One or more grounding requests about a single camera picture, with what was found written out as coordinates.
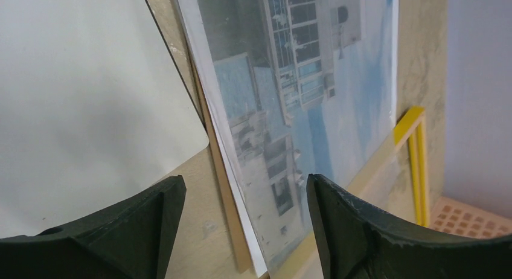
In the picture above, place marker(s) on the clear acrylic sheet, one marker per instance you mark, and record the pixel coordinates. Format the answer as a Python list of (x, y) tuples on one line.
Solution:
[(360, 177)]

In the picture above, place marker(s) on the orange plastic file organizer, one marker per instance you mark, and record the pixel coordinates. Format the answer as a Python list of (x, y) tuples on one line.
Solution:
[(454, 217)]

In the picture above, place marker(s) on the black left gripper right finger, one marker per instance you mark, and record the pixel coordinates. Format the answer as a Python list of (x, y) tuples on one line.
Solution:
[(356, 239)]

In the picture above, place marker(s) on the brown backing board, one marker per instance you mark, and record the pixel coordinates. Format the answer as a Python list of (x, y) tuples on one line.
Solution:
[(242, 255)]

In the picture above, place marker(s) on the building and sky photo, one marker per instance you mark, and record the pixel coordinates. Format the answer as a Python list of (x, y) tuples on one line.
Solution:
[(293, 87)]

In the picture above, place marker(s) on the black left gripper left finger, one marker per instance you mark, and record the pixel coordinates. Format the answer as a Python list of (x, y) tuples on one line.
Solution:
[(131, 239)]

